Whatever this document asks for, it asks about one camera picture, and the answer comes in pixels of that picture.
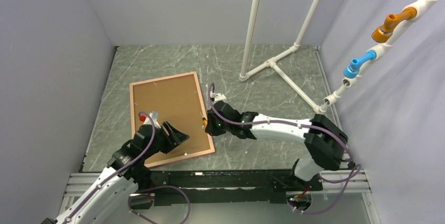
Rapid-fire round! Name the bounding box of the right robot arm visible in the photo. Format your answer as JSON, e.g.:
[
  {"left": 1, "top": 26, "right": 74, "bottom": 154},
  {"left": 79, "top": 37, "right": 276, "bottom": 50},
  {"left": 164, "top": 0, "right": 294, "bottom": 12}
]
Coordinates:
[{"left": 205, "top": 101, "right": 348, "bottom": 190}]

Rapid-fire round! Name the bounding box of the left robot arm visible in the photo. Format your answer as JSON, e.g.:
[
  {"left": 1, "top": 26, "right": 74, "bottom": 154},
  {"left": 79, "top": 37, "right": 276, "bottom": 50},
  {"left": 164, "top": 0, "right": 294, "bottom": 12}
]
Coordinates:
[{"left": 43, "top": 122, "right": 189, "bottom": 223}]

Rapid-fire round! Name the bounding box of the white PVC pipe stand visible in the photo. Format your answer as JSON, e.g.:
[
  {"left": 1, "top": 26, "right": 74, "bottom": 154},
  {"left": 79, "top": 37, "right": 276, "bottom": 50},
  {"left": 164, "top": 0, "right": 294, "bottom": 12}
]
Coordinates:
[{"left": 239, "top": 0, "right": 445, "bottom": 116}]

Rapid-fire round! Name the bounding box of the orange nozzle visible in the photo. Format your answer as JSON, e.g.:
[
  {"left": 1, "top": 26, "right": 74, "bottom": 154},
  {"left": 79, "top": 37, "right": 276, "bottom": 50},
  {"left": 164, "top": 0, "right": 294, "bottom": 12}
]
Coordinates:
[{"left": 371, "top": 7, "right": 417, "bottom": 43}]

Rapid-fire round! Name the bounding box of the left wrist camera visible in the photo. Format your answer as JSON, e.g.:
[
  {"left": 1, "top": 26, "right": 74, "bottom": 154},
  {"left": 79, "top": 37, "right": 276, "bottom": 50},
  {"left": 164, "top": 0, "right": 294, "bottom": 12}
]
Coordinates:
[{"left": 138, "top": 111, "right": 161, "bottom": 129}]

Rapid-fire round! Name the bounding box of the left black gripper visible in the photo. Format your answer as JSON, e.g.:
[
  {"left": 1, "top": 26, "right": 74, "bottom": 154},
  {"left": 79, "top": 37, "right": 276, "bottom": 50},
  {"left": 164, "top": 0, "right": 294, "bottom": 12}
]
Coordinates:
[{"left": 143, "top": 121, "right": 189, "bottom": 158}]

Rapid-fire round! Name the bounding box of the blue nozzle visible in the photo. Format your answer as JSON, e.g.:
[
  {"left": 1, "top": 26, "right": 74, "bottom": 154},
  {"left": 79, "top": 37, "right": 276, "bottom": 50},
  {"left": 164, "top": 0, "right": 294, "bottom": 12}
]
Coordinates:
[{"left": 343, "top": 50, "right": 377, "bottom": 79}]

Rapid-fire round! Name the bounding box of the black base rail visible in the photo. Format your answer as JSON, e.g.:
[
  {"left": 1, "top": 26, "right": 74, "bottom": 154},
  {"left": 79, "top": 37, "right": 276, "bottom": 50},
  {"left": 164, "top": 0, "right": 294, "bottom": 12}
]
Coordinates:
[{"left": 146, "top": 169, "right": 304, "bottom": 206}]

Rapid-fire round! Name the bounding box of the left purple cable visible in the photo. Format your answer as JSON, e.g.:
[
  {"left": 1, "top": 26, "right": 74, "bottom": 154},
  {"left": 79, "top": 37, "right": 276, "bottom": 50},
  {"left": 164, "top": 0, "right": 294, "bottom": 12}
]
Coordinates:
[{"left": 62, "top": 111, "right": 192, "bottom": 224}]

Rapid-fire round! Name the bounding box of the orange handled screwdriver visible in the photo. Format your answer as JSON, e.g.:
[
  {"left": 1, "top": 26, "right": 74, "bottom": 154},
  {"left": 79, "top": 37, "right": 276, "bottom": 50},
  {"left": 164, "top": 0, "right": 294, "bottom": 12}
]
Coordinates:
[{"left": 199, "top": 111, "right": 208, "bottom": 128}]

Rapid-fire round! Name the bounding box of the pink picture frame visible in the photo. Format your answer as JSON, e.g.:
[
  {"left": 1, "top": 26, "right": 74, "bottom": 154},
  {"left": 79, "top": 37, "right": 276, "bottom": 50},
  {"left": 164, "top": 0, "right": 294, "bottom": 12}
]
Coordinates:
[{"left": 130, "top": 71, "right": 215, "bottom": 168}]

